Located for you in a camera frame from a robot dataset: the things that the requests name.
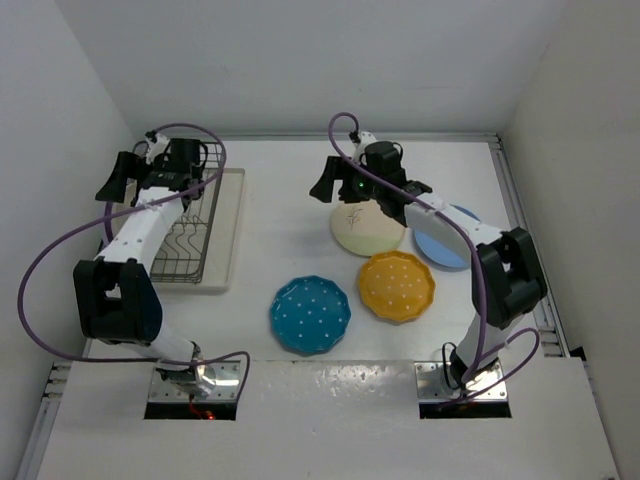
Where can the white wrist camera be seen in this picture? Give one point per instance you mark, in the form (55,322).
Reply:
(157,144)
(360,140)

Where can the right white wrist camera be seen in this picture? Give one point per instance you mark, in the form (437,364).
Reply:
(360,140)

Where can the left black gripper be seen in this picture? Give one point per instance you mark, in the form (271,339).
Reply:
(128,165)

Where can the purple plate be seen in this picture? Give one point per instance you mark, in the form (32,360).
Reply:
(107,225)

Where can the plain cream plate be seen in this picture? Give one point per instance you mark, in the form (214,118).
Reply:
(130,200)

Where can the metal wire dish rack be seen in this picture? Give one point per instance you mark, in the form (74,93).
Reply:
(166,199)

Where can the light blue plate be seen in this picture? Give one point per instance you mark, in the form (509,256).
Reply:
(460,258)

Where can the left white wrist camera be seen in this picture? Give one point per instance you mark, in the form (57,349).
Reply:
(157,144)

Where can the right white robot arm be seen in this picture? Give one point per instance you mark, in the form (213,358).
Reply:
(507,279)

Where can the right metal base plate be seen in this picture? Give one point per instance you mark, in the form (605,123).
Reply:
(485,387)

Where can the cream plate with plant motif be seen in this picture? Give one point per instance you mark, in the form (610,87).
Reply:
(364,230)

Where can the beige drip tray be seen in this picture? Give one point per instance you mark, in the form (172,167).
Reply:
(230,240)

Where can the metal base plate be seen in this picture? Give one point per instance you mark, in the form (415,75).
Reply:
(485,387)
(213,383)

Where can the yellow dotted plate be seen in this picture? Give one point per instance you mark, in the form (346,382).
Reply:
(396,286)

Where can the teal dotted plate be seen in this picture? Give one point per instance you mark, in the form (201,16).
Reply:
(309,315)

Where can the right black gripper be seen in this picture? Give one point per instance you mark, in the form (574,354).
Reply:
(335,170)

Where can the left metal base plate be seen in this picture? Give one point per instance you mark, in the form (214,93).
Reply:
(213,383)

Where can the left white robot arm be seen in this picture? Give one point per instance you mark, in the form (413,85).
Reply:
(117,302)

